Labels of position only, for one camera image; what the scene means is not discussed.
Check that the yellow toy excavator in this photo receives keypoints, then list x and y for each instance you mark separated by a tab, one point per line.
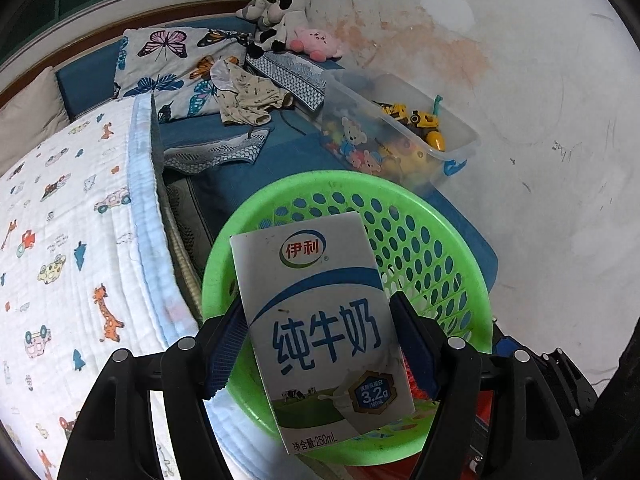
417	120

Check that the clear plastic storage box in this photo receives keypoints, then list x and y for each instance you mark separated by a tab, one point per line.
450	132

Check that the blue white milk carton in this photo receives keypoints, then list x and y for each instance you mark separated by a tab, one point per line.
320	335

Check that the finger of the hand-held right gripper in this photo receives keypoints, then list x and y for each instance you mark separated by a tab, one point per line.
567	380

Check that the grey woven mat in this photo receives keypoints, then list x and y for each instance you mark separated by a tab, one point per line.
192	240

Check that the black white cow plush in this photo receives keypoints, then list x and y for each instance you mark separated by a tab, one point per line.
282	15

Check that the large butterfly print pillow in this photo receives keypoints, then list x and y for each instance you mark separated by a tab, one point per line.
165	60

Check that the blue backrest cushion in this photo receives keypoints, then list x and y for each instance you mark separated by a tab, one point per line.
87	80

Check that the pink plush toy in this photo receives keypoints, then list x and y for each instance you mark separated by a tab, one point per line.
315	42

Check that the printed white blanket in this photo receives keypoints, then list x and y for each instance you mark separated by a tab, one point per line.
75	260

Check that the blue white patterned cloth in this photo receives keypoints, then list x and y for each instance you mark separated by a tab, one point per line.
290	77
220	147

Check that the blue bed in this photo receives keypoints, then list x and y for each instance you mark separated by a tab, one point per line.
240	195

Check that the beige crumpled clothes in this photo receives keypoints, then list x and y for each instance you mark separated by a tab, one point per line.
245	95

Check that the green plastic basket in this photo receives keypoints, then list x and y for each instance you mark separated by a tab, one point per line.
310	181

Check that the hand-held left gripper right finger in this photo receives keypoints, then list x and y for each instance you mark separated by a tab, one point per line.
417	345

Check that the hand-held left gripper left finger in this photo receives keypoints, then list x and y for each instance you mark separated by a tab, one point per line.
220	357

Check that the beige cushion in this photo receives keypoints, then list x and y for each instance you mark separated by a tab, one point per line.
30	110

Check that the red mesh bag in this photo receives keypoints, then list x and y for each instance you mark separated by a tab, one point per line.
412	381

